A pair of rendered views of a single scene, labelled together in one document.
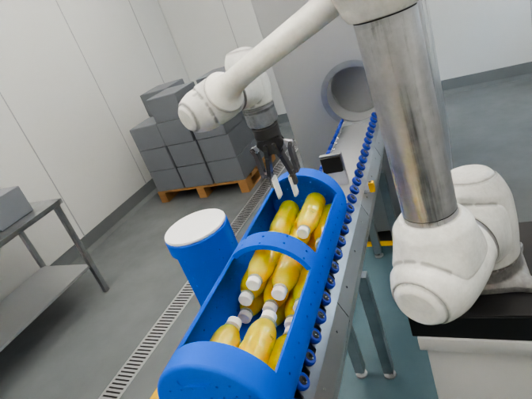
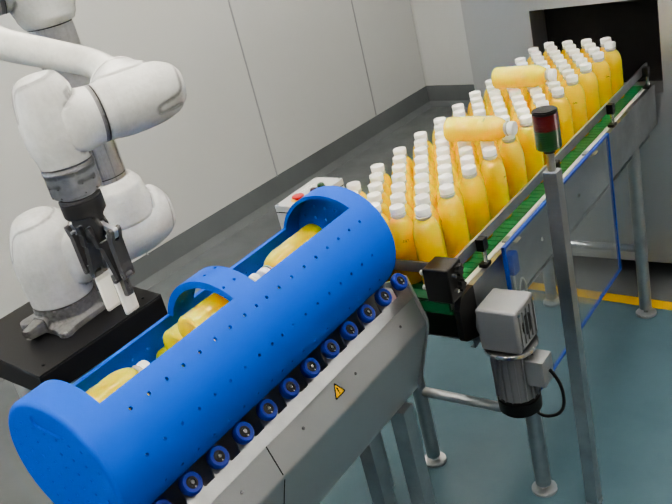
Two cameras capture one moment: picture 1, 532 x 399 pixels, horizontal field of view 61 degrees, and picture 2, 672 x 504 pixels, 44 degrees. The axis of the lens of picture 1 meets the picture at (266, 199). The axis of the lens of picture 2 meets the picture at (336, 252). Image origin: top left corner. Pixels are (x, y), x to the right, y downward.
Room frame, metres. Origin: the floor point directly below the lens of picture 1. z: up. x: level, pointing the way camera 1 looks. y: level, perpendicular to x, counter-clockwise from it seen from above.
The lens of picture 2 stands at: (2.47, 0.67, 1.89)
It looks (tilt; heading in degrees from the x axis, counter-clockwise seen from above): 24 degrees down; 194
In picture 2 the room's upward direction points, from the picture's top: 14 degrees counter-clockwise
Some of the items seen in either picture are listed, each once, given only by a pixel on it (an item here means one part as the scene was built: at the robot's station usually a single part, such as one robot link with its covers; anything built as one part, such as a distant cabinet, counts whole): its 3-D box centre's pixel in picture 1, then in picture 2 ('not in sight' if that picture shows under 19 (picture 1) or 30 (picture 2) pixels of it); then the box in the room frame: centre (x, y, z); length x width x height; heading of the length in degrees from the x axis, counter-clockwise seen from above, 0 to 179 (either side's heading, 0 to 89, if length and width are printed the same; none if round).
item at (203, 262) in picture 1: (230, 304); not in sight; (1.75, 0.33, 0.59); 0.28 x 0.28 x 0.88
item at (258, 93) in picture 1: (245, 78); (57, 116); (1.22, -0.06, 1.63); 0.13 x 0.11 x 0.16; 130
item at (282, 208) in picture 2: not in sight; (313, 206); (0.35, 0.10, 1.05); 0.20 x 0.10 x 0.10; 153
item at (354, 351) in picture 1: (347, 328); not in sight; (1.63, -0.15, 0.31); 0.06 x 0.06 x 0.63; 63
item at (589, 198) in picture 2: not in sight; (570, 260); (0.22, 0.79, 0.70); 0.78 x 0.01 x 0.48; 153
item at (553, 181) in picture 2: not in sight; (575, 352); (0.49, 0.76, 0.55); 0.04 x 0.04 x 1.10; 63
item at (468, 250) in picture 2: not in sight; (569, 145); (-0.03, 0.85, 0.96); 1.60 x 0.01 x 0.03; 153
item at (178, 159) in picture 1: (200, 134); not in sight; (5.01, 0.44, 0.59); 1.20 x 0.80 x 1.19; 59
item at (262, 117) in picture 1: (260, 115); (72, 179); (1.23, -0.07, 1.52); 0.09 x 0.09 x 0.06
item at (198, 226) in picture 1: (195, 226); not in sight; (1.75, 0.33, 1.03); 0.28 x 0.28 x 0.01
